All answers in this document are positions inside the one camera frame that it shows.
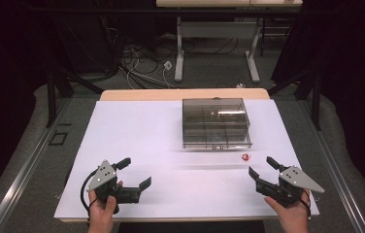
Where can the black metal stand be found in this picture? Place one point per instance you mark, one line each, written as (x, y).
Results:
(310, 90)
(57, 87)

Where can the white table mat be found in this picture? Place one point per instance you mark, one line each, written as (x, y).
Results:
(145, 136)

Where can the clear plastic compartment box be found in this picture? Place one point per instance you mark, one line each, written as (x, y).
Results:
(216, 124)

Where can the person's right hand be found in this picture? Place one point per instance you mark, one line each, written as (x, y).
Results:
(290, 216)

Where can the person's left hand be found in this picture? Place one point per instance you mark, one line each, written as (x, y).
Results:
(101, 215)

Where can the white plug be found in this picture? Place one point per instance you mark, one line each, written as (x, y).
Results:
(240, 85)

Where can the aluminium floor rail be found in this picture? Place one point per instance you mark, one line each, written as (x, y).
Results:
(336, 168)
(25, 168)

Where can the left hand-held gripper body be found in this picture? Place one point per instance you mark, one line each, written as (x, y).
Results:
(102, 176)

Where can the white power adapter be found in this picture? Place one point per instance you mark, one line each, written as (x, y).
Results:
(167, 64)

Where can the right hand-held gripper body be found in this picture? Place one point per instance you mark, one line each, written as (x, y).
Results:
(295, 181)

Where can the small red and white object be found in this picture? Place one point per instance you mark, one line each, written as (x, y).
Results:
(245, 157)

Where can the black curtain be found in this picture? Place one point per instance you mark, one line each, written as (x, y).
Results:
(348, 64)
(6, 81)

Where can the white-legged wooden desk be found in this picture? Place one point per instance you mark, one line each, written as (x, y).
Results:
(216, 29)

